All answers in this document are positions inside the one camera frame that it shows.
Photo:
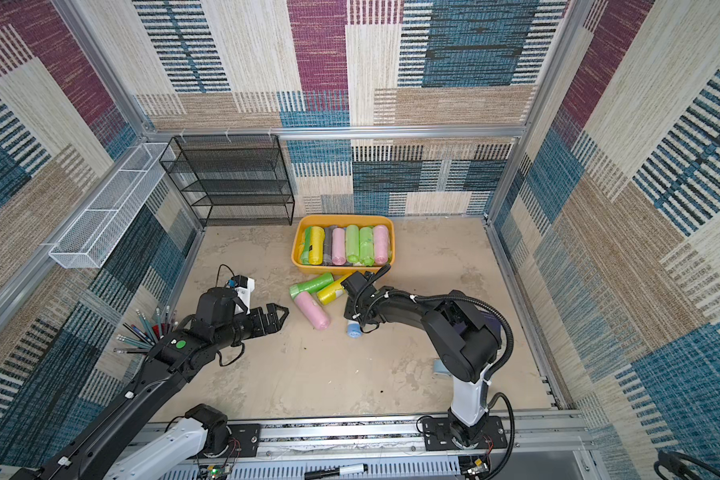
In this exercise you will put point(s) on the small yellow roll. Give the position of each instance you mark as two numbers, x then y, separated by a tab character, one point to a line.
316	245

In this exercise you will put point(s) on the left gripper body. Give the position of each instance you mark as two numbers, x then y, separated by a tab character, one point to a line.
254	324

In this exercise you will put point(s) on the light blue stapler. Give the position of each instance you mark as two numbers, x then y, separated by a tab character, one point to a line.
440	368

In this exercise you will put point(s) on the yellow plastic storage box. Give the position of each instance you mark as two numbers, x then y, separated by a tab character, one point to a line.
341	220

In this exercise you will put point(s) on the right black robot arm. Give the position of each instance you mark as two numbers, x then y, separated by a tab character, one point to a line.
473	341

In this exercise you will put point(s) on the white wire wall basket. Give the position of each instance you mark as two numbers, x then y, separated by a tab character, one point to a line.
90	240

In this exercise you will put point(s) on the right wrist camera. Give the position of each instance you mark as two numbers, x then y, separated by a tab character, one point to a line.
356	282

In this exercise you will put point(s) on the black mesh shelf rack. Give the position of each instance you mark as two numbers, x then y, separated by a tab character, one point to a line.
231	180

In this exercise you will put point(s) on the dark green roll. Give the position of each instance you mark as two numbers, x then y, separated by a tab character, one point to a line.
305	246

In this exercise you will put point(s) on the pink roll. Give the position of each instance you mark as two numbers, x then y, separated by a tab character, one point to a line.
312	311
338	246
381	242

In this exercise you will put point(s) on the black marker pen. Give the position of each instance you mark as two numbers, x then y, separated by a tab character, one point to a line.
346	470

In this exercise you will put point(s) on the white roll blue end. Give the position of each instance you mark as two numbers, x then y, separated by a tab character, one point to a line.
353	329

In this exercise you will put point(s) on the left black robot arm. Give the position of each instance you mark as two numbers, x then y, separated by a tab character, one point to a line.
221	320

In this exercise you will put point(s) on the red pencil cup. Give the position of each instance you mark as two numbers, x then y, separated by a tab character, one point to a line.
138	335

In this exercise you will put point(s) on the dark blue notebook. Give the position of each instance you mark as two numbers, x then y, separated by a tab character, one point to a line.
493	323

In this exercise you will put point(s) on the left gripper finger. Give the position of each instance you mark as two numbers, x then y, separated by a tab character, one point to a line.
276	311
275	322

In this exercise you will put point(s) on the grey roll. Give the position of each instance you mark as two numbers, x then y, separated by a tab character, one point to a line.
327	246

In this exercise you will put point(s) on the light green roll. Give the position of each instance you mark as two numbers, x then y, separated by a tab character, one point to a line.
366	246
352	244

